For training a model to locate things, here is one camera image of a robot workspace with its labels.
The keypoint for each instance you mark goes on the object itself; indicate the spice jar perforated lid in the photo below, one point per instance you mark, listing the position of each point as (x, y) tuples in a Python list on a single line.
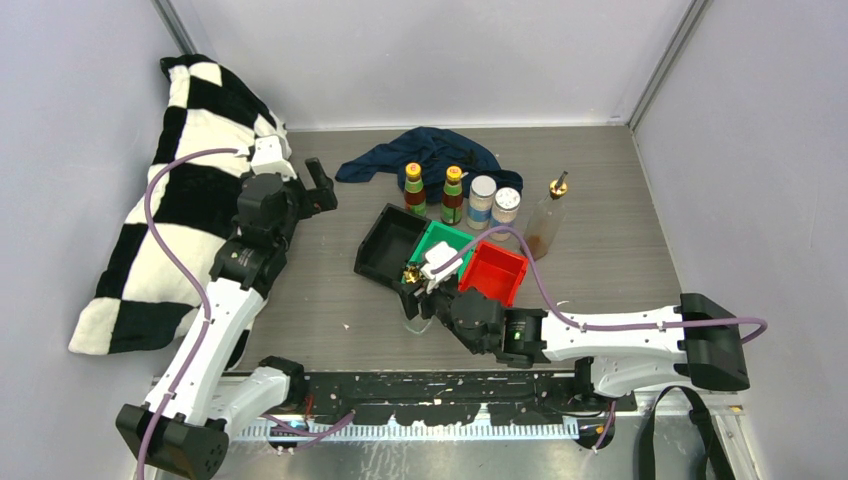
[(505, 207)]

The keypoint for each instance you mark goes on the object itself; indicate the brown oil cruet gold spout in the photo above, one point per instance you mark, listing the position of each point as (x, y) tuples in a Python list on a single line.
[(546, 218)]

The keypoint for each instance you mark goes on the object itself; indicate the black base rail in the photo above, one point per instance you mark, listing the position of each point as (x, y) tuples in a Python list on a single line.
[(444, 398)]

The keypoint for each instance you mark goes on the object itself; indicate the black white checkered blanket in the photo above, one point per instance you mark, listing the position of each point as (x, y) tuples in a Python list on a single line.
[(142, 301)]

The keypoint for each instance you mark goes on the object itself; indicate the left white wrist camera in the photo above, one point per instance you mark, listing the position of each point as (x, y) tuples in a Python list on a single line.
[(271, 156)]

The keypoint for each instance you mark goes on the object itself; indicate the sauce bottle yellow cap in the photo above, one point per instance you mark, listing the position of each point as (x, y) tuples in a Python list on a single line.
[(414, 190), (452, 197)]

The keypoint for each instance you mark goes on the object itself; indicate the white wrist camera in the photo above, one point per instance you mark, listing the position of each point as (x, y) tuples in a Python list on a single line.
[(271, 156), (440, 262)]

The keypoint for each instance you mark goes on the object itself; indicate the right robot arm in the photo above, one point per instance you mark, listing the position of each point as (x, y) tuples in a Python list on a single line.
[(696, 342)]

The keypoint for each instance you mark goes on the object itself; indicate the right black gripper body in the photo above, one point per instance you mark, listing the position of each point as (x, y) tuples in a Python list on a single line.
[(437, 302)]

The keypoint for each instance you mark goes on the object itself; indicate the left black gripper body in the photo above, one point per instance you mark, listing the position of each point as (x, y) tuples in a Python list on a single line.
[(303, 203)]

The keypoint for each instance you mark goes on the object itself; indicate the spice jar plain lid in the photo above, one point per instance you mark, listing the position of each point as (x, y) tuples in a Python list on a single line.
[(480, 201)]

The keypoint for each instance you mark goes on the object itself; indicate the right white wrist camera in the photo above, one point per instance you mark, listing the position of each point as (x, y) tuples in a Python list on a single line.
[(440, 262)]

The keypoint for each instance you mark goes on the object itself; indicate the red plastic bin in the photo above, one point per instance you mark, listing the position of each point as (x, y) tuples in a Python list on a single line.
[(495, 272)]

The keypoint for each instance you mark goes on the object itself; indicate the clear glass cruet gold spout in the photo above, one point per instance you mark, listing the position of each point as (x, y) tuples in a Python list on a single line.
[(414, 275)]

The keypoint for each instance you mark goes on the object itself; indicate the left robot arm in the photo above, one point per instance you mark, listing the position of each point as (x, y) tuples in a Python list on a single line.
[(182, 426)]

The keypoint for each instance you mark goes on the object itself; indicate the black plastic bin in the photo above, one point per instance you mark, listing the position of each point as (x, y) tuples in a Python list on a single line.
[(390, 243)]

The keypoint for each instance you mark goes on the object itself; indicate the dark blue shorts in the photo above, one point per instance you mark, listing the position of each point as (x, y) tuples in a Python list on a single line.
[(434, 150)]

